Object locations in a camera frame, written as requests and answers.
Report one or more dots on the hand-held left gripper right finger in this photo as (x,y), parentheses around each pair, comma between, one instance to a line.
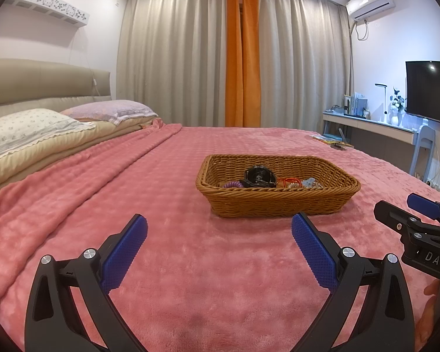
(315,253)

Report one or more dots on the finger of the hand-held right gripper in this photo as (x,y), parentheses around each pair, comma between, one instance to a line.
(390,214)
(425,205)

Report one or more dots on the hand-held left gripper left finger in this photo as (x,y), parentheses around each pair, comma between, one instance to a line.
(126,249)

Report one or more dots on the brown wicker basket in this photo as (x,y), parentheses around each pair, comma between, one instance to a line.
(278,201)

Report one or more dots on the light blue hair clip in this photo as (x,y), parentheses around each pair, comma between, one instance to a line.
(312,184)

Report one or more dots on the person's right hand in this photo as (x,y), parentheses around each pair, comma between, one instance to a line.
(431,311)

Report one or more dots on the light blue chair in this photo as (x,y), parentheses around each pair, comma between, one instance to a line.
(425,135)

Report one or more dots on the pink fleece blanket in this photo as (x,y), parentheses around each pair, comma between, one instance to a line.
(205,264)

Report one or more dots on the white vase with flowers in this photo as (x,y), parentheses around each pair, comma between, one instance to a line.
(395,119)

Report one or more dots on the white desk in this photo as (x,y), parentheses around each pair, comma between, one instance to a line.
(370,124)

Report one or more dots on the black wristwatch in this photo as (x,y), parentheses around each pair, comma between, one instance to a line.
(259,176)

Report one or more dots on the colourful booklet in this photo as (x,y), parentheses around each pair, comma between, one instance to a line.
(330,139)

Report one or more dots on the white desk lamp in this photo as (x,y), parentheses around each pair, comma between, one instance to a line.
(385,102)

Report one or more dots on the black television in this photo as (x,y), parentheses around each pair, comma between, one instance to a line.
(432,91)

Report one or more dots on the upright books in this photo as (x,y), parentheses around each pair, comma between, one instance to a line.
(357,104)

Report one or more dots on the beige quilt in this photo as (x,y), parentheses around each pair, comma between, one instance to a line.
(58,150)

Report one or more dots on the purple pillow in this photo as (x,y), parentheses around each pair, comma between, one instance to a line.
(110,110)

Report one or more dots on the white floral pillow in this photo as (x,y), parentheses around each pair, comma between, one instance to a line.
(29,124)

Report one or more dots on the beige curtain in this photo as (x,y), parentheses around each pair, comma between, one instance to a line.
(304,66)
(168,62)

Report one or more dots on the beige padded headboard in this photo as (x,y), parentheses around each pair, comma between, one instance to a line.
(40,80)

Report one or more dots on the orange curtain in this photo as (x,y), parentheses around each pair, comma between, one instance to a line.
(242,62)

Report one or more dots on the white air conditioner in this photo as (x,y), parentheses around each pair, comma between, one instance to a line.
(370,3)

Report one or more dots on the white patterned wall shelf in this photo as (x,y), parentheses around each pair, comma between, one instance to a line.
(47,5)

